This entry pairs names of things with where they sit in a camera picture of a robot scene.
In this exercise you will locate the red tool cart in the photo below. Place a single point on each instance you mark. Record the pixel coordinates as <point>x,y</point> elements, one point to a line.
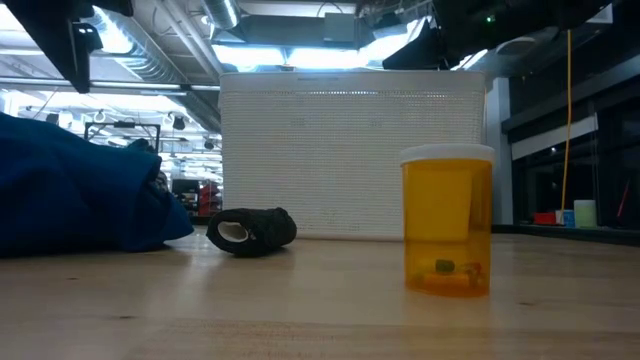
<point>210,200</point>

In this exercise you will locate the black window table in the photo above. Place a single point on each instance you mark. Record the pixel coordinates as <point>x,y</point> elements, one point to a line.
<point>575,234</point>

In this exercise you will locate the white perforated plastic basket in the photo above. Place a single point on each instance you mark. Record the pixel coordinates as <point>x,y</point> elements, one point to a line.
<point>350,150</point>

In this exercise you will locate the dark blue cloth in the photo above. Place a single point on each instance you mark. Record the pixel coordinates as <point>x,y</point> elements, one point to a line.
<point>75,190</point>

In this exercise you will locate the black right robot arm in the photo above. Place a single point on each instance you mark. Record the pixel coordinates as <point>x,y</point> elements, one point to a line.
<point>500,20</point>

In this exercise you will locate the black bandage roll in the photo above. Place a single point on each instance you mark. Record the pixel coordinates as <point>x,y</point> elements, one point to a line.
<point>270,230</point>

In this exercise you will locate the orange pill bottle white cap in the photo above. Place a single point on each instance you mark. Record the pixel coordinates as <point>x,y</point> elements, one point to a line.
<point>445,210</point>

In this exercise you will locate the black metal stand frame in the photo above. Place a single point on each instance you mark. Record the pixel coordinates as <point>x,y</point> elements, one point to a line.
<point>122,124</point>

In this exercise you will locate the red container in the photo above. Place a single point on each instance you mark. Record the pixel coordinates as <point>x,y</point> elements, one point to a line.
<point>544,218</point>

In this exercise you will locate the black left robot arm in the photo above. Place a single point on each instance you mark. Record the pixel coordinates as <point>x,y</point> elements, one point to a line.
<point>50,30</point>

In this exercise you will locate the pale green container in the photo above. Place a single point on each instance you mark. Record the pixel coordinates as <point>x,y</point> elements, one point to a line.
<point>585,214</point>

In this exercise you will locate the blue container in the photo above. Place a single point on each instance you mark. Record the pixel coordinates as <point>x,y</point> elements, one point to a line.
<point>565,218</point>

